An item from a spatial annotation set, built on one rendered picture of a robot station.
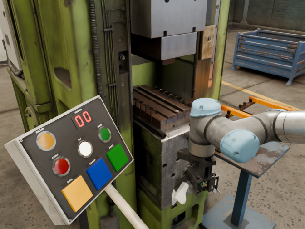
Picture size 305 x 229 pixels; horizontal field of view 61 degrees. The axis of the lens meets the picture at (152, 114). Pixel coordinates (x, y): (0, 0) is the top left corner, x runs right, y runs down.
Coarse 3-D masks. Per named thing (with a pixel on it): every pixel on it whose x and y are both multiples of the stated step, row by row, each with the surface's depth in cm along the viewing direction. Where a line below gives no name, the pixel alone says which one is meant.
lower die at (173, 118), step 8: (144, 88) 155; (136, 96) 145; (144, 96) 145; (160, 96) 144; (136, 104) 138; (152, 104) 136; (160, 104) 134; (176, 104) 135; (144, 112) 131; (152, 112) 129; (160, 112) 127; (168, 112) 127; (176, 112) 125; (184, 112) 129; (152, 120) 126; (160, 120) 122; (168, 120) 124; (176, 120) 127; (184, 120) 131; (160, 128) 123; (168, 128) 126
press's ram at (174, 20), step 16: (144, 0) 98; (160, 0) 97; (176, 0) 101; (192, 0) 106; (144, 16) 100; (160, 16) 99; (176, 16) 104; (192, 16) 109; (144, 32) 103; (160, 32) 102; (176, 32) 107
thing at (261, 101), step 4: (252, 96) 160; (256, 100) 156; (260, 100) 154; (264, 100) 154; (264, 104) 153; (268, 104) 151; (272, 104) 149; (276, 104) 149; (276, 108) 148; (280, 108) 146; (284, 108) 145; (288, 108) 144
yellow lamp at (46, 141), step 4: (40, 136) 72; (44, 136) 73; (48, 136) 74; (40, 140) 72; (44, 140) 72; (48, 140) 73; (52, 140) 74; (40, 144) 71; (44, 144) 72; (48, 144) 73; (52, 144) 74; (44, 148) 72; (48, 148) 73
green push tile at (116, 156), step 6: (120, 144) 94; (114, 150) 91; (120, 150) 93; (108, 156) 88; (114, 156) 90; (120, 156) 92; (126, 156) 94; (114, 162) 89; (120, 162) 91; (126, 162) 94; (114, 168) 89; (120, 168) 91
